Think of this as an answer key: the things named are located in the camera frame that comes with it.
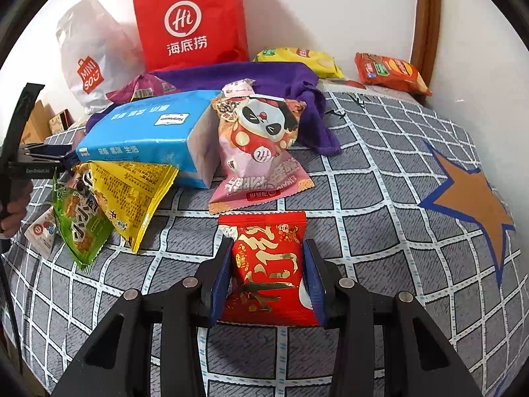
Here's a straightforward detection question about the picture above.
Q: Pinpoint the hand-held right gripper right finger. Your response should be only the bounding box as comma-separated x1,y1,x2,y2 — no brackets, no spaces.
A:
303,238,482,397

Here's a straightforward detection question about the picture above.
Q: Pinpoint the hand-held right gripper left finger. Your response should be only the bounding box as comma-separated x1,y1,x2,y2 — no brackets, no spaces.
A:
52,237,236,397

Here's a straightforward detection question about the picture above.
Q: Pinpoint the red snack packet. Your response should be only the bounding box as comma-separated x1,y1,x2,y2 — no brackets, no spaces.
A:
218,211,321,327

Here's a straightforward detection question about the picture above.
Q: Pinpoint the white strawberry print packet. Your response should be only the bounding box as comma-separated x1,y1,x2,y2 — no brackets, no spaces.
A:
24,207,59,255

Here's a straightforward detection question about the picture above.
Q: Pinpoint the green snack packet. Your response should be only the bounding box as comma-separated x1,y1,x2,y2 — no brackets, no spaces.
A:
53,169,114,274

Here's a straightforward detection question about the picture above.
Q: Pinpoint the yellow snack packet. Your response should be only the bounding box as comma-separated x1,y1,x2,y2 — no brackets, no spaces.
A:
85,160,179,254

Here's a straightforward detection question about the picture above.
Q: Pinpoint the pink barcode snack packet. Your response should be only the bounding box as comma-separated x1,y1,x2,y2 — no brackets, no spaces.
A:
106,72,183,104

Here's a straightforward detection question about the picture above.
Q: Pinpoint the pink panda snack packet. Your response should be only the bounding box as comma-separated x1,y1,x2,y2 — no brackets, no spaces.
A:
208,94,313,216

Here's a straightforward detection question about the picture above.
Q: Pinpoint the small pale pink packet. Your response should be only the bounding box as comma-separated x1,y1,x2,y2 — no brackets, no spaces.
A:
222,78,257,99

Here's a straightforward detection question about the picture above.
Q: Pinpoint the person's left hand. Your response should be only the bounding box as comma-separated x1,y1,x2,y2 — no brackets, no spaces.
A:
0,182,33,238

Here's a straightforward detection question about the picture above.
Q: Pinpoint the cardboard box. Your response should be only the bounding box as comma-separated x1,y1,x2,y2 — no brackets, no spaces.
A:
20,100,52,145

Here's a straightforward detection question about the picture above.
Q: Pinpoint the small patterned box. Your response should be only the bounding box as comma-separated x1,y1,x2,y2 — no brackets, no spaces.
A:
49,110,75,135

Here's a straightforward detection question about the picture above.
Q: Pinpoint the blue tissue pack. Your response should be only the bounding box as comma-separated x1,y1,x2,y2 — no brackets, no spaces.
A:
76,89,226,190

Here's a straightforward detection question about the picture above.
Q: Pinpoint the white plastic bag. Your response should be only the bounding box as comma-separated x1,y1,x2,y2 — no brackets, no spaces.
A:
56,0,145,114

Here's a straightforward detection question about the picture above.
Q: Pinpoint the red paper bag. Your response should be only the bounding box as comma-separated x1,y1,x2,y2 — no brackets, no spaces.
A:
132,0,250,73

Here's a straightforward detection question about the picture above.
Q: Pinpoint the purple cloth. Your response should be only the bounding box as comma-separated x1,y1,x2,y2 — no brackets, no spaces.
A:
154,61,342,157

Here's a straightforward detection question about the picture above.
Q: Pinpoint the orange chips bag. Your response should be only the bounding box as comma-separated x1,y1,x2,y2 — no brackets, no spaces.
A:
354,52,432,97

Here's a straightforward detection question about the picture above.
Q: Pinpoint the yellow chips bag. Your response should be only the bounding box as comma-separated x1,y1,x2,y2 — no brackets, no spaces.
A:
253,47,345,79

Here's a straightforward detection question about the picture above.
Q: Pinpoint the black cable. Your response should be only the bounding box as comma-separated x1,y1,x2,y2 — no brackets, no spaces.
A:
0,252,24,381

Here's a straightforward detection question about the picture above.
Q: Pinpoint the brown wooden frame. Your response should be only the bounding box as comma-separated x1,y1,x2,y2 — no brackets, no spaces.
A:
411,0,442,106

